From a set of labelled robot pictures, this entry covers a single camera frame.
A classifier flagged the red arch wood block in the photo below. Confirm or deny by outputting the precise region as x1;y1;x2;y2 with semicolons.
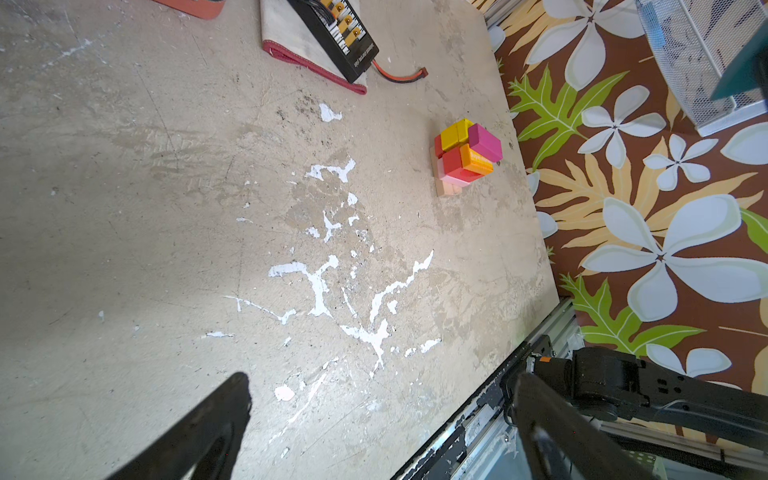
442;146;485;183

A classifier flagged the white wire basket right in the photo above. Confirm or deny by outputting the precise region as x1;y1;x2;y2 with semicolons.
636;1;767;137

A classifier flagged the black plastic tool case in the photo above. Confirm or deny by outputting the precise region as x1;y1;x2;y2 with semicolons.
154;0;226;20

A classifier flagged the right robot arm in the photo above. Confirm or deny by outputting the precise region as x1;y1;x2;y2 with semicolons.
532;347;767;452

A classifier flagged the white work glove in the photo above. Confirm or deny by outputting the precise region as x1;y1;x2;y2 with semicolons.
259;0;368;95

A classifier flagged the red rectangular wood block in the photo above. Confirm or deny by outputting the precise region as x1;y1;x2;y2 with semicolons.
434;135;444;158

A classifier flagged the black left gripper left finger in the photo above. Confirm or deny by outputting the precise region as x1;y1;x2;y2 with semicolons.
110;372;252;479

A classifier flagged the orange cylinder wood block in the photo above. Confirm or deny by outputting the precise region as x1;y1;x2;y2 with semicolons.
459;144;494;176

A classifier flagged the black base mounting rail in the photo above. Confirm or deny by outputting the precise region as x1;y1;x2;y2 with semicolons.
393;335;553;479

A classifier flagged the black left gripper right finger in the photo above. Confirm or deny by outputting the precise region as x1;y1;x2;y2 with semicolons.
513;373;652;479

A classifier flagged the red black cable with plug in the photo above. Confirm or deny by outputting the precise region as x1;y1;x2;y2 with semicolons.
370;58;430;85

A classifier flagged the magenta wood block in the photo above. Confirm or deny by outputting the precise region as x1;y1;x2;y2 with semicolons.
468;124;503;164

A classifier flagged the yellow rectangular wood block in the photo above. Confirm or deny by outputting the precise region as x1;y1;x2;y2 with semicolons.
437;119;474;152

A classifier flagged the pink wood block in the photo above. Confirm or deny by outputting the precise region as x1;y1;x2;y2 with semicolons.
436;158;470;188

